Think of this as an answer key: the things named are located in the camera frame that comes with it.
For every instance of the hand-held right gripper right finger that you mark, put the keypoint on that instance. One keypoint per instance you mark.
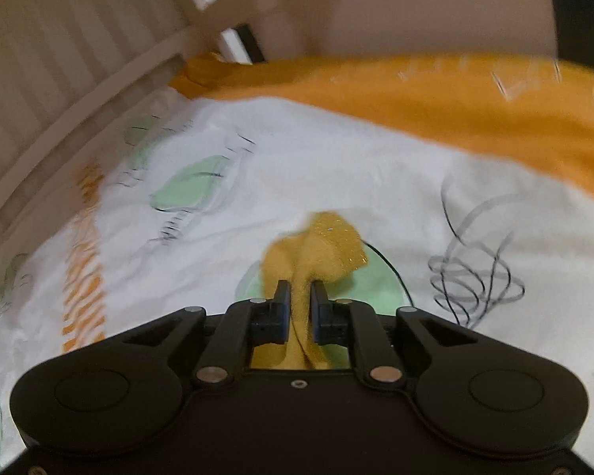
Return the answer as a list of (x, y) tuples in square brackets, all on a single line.
[(320, 309)]

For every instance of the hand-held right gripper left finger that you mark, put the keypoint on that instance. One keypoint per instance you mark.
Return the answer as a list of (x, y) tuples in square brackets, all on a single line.
[(280, 307)]

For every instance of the yellow knit baby garment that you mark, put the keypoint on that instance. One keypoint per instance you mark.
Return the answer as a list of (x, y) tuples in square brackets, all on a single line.
[(326, 252)]

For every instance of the small dark box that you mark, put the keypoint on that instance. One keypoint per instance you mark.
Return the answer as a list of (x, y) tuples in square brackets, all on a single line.
[(242, 44)]

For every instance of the white leaf-print bed sheet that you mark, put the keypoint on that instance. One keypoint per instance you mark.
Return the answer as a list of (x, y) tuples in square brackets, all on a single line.
[(302, 158)]

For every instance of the orange blanket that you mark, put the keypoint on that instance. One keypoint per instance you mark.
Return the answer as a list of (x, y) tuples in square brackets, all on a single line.
[(425, 104)]

